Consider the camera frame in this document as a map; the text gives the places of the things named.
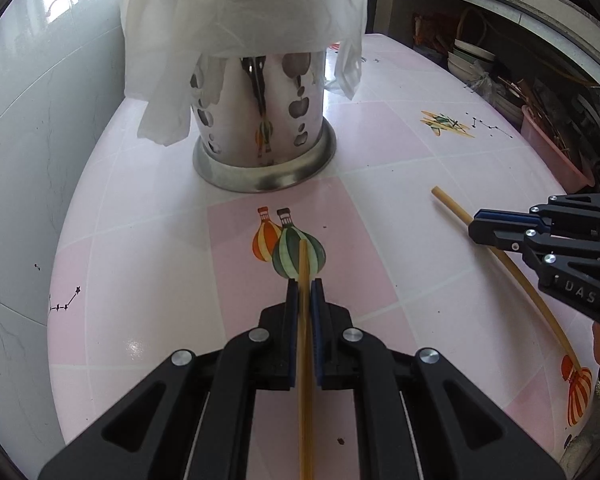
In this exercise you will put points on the bamboo chopstick dark tip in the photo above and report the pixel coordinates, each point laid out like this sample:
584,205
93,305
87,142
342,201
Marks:
305,374

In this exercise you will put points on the stacked white bowls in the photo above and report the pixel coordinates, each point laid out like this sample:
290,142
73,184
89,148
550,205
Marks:
468,62

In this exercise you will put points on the perforated steel utensil holder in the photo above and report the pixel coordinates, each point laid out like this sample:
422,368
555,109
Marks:
260,120

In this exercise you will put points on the white plastic bag liner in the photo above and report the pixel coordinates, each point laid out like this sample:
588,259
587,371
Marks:
164,40

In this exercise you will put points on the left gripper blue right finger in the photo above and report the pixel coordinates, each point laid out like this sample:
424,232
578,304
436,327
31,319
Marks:
417,416

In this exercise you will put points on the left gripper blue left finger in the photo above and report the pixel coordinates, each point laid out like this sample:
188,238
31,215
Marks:
191,417

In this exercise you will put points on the pink plastic basin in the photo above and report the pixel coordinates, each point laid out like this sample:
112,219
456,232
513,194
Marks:
570,176

